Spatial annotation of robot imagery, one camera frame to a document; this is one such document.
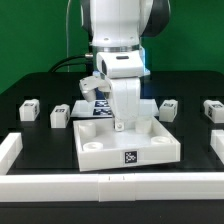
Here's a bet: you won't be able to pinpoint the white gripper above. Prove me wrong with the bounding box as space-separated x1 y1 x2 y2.
96 51 144 131

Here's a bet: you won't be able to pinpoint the white square tabletop tray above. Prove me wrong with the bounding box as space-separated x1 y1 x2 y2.
73 117 181 172

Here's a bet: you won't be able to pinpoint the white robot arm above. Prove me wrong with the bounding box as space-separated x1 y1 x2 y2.
80 0 171 131

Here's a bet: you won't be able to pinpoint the white marker plate with tags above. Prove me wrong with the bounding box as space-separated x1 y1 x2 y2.
71 99 159 118

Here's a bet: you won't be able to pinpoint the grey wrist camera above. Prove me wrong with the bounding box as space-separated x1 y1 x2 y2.
79 76 110 102

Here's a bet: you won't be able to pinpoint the black cables behind robot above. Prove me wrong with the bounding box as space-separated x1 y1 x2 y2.
48 53 96 73

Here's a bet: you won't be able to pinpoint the white U-shaped fence wall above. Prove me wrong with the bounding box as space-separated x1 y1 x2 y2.
0 133 224 202

